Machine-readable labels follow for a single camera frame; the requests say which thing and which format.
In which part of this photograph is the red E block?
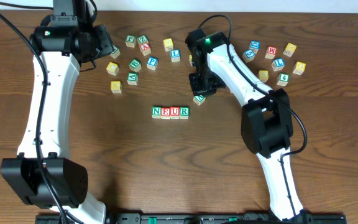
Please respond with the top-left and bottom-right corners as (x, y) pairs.
(160, 108), (170, 119)

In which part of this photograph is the blue L block right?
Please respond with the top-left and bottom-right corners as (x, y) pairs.
(272, 58), (285, 72)

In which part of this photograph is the green Z block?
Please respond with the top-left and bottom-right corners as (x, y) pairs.
(137, 35), (149, 45)

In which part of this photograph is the green J block upper left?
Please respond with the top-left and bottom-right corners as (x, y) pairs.
(125, 35), (137, 48)

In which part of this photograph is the yellow O block left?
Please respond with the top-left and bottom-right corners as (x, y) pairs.
(189, 54), (194, 67)

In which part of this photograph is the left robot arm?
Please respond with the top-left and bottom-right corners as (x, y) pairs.
(1, 0), (114, 223)

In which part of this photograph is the yellow S block right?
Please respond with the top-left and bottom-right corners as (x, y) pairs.
(258, 70), (269, 83)

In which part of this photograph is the yellow C block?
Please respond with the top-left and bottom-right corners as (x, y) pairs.
(106, 62), (119, 76)

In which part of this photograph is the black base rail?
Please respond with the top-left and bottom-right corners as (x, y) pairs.
(35, 212), (347, 224)

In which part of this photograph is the black cable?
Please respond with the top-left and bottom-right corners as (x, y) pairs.
(196, 14), (308, 222)
(0, 0), (86, 224)

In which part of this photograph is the red U block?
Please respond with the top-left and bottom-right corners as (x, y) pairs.
(170, 106), (180, 119)

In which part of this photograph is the red M block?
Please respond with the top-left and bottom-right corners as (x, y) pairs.
(265, 46), (277, 59)

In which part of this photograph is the yellow G block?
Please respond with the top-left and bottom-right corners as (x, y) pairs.
(293, 62), (306, 75)

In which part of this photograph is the green L block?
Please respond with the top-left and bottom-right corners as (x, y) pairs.
(110, 45), (121, 59)

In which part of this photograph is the green 4 block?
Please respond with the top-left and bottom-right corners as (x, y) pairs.
(277, 73), (290, 86)

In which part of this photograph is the left black cable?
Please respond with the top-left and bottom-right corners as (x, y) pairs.
(0, 0), (86, 224)

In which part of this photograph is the yellow K block left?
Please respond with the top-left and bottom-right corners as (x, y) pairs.
(110, 81), (122, 93)

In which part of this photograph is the right black cable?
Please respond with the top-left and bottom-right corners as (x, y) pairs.
(196, 14), (308, 222)

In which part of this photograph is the blue 5 block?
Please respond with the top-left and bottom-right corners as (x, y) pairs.
(242, 49), (255, 63)

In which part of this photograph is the yellow S block top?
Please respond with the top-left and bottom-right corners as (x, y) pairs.
(163, 38), (174, 52)

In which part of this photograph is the blue D block right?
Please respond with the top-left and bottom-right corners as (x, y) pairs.
(249, 40), (260, 54)

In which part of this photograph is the yellow k block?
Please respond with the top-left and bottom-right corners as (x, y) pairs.
(283, 43), (297, 57)
(110, 81), (122, 93)

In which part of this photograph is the blue l block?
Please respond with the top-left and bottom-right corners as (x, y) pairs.
(272, 58), (285, 72)
(170, 49), (181, 62)

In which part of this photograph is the green N block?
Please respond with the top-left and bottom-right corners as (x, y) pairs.
(152, 106), (162, 119)

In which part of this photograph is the blue P block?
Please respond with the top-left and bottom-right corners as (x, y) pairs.
(147, 57), (158, 70)

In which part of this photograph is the red A block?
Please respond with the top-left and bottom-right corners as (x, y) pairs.
(139, 42), (151, 56)

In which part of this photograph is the red I block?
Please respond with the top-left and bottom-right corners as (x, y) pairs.
(193, 95), (206, 106)

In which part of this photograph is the blue L block centre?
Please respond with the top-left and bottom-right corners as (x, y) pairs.
(170, 49), (181, 62)

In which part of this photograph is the green R block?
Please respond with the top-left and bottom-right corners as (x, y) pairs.
(180, 107), (190, 119)

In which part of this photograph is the yellow K block right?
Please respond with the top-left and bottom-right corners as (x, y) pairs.
(283, 43), (297, 57)

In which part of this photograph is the yellow s block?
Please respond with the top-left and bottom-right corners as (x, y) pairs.
(258, 70), (269, 83)
(163, 38), (174, 52)

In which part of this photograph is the green B block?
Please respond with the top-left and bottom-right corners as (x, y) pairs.
(129, 58), (142, 73)

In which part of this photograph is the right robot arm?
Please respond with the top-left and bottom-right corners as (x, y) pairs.
(185, 28), (303, 222)

